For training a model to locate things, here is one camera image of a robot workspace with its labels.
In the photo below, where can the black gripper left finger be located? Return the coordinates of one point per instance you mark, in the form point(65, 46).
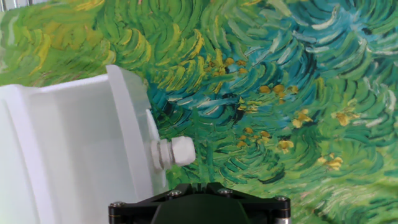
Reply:
point(140, 211)

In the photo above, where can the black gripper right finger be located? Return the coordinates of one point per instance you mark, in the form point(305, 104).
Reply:
point(267, 210)

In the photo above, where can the white plastic enclosure box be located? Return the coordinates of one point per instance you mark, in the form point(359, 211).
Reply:
point(93, 140)

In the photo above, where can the green painted landscape tablecloth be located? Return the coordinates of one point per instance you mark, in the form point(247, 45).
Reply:
point(264, 93)

